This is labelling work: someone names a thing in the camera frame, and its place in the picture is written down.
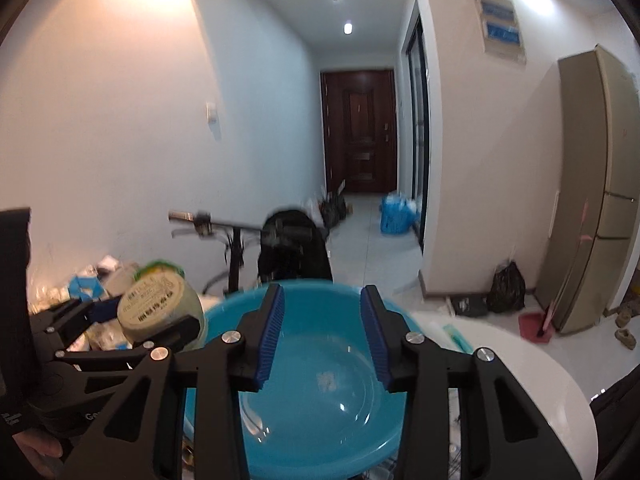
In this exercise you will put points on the round cream jar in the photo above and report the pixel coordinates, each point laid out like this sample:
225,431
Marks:
155,305

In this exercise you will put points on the blue plastic bag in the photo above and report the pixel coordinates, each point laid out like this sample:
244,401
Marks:
395,217

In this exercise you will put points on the blue plastic basin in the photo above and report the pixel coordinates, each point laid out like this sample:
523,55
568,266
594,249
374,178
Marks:
320,340

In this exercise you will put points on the white plastic bag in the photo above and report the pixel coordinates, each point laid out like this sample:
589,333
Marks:
312,205

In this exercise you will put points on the black bag with sticks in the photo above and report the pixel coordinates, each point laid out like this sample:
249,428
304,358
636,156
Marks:
334,212

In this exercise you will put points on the beige shoe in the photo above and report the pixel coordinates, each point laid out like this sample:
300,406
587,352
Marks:
626,312
626,338

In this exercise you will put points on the dark cardboard box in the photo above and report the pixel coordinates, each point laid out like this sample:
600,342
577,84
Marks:
467,306

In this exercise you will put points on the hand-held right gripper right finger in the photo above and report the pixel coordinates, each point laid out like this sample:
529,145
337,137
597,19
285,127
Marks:
372,340

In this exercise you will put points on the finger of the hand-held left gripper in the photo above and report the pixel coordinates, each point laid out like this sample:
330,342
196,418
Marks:
185,332
75,312

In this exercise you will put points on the white wall switch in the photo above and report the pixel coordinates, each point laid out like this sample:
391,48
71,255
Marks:
212,112

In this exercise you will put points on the black bicycle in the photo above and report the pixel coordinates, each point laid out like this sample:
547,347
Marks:
232,255

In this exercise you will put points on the black backpack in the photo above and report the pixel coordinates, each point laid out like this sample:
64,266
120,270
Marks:
305,255

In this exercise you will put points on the pile of small packets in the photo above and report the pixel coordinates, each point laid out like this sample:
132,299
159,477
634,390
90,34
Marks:
107,280

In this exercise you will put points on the black framed glass door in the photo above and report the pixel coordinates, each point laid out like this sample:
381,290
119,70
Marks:
417,135

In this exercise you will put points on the black trash bag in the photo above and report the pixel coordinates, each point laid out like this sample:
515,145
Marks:
506,287

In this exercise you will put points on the person's left hand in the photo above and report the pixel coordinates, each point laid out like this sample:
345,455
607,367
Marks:
35,452

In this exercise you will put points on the brown entry door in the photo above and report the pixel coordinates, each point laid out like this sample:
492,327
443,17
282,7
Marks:
357,130

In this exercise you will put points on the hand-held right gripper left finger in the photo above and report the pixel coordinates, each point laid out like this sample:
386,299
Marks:
270,330

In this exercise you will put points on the red dustpan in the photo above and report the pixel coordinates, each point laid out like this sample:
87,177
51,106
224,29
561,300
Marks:
531,325

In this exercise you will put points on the white green wet wipes pack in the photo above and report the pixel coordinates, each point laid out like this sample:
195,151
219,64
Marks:
454,336

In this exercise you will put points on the grey electrical panel box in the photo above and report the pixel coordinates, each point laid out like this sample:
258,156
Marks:
500,25

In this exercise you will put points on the gold refrigerator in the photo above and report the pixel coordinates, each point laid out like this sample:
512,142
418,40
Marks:
590,185

